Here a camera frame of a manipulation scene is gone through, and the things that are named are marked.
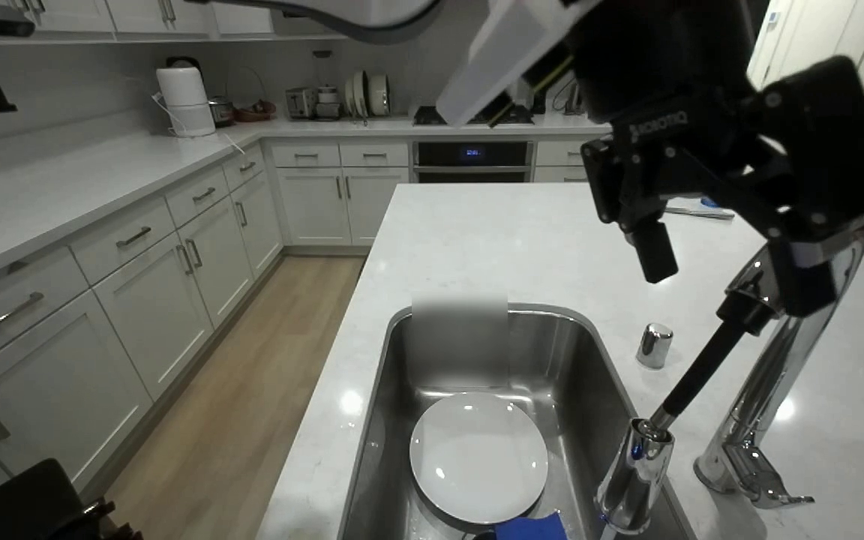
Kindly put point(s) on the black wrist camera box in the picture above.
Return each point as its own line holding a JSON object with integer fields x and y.
{"x": 833, "y": 139}

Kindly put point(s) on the stainless steel sink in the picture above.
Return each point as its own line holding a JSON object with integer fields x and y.
{"x": 510, "y": 350}

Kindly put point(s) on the white round plate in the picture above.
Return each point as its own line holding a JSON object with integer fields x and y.
{"x": 479, "y": 459}

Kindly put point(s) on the white upright plate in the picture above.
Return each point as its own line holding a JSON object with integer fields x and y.
{"x": 356, "y": 95}
{"x": 378, "y": 95}

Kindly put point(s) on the white cabinet drawer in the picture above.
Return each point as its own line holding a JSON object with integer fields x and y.
{"x": 559, "y": 150}
{"x": 14, "y": 310}
{"x": 559, "y": 176}
{"x": 303, "y": 153}
{"x": 245, "y": 167}
{"x": 374, "y": 153}
{"x": 121, "y": 240}
{"x": 197, "y": 193}

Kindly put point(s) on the chrome cylinder cap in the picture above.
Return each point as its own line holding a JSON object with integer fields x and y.
{"x": 655, "y": 346}

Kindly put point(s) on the knife with blue blade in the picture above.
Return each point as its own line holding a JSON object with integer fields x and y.
{"x": 704, "y": 208}

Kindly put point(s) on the black built-in oven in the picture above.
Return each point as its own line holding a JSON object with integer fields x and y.
{"x": 473, "y": 160}

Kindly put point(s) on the metal pot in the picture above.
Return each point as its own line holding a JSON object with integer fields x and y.
{"x": 327, "y": 104}
{"x": 298, "y": 104}

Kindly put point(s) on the reddish countertop items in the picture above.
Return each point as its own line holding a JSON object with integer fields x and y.
{"x": 252, "y": 112}

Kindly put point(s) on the white wall cabinet door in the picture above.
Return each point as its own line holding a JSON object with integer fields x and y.
{"x": 242, "y": 15}
{"x": 151, "y": 12}
{"x": 73, "y": 15}

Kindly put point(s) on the dark bowl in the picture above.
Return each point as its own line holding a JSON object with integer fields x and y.
{"x": 222, "y": 112}

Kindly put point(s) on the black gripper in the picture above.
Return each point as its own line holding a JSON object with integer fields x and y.
{"x": 690, "y": 160}

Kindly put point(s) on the blue sponge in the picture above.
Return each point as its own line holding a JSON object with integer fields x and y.
{"x": 532, "y": 529}

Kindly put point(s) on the black equipment box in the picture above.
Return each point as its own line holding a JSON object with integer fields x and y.
{"x": 14, "y": 505}

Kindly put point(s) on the chrome arched faucet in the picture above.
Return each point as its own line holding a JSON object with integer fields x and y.
{"x": 781, "y": 379}

